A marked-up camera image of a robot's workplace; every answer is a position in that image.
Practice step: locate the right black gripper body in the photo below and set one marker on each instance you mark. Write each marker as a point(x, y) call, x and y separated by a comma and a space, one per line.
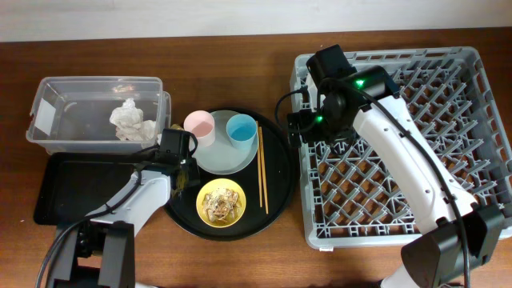
point(298, 126)

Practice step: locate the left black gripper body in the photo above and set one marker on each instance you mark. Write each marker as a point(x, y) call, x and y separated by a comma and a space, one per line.
point(192, 177)

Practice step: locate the yellow bowl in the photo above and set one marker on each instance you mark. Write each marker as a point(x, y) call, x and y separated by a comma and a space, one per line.
point(213, 185)

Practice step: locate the pink plastic cup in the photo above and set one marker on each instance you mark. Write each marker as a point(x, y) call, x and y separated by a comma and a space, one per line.
point(202, 124)

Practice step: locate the wooden chopstick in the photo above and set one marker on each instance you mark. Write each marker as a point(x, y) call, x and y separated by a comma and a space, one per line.
point(259, 166)
point(264, 182)

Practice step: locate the blue plastic cup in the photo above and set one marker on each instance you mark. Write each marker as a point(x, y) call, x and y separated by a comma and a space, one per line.
point(241, 130)

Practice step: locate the white napkin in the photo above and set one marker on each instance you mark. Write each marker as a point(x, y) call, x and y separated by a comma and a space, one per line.
point(130, 124)

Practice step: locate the gold snack wrapper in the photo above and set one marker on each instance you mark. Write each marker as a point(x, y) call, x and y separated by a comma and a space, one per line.
point(176, 127)

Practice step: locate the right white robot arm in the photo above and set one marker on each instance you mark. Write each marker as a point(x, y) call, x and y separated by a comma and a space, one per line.
point(458, 234)

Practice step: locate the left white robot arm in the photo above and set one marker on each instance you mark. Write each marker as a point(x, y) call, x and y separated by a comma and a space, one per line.
point(98, 249)

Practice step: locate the grey dishwasher rack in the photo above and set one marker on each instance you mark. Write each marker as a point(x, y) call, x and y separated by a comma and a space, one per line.
point(348, 197)

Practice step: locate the clear plastic waste bin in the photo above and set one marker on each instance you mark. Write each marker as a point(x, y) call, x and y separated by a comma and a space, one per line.
point(72, 114)

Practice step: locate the light grey plate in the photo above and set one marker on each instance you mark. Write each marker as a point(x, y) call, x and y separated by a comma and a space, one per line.
point(222, 157)

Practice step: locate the food scraps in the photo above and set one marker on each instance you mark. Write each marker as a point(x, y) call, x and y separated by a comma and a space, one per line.
point(222, 206)

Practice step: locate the round black serving tray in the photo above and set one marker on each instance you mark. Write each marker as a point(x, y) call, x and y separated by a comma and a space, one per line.
point(266, 173)

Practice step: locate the black rectangular tray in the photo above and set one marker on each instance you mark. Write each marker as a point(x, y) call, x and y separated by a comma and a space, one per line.
point(75, 184)

